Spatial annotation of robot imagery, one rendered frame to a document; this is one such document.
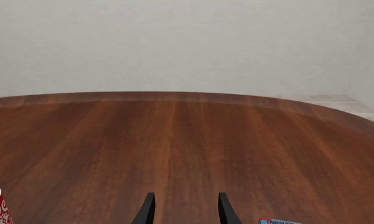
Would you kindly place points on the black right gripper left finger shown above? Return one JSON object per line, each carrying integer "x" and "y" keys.
{"x": 147, "y": 211}

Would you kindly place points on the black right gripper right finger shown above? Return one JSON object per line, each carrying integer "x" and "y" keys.
{"x": 227, "y": 212}

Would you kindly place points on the blue chocolate box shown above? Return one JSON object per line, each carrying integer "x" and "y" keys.
{"x": 277, "y": 221}

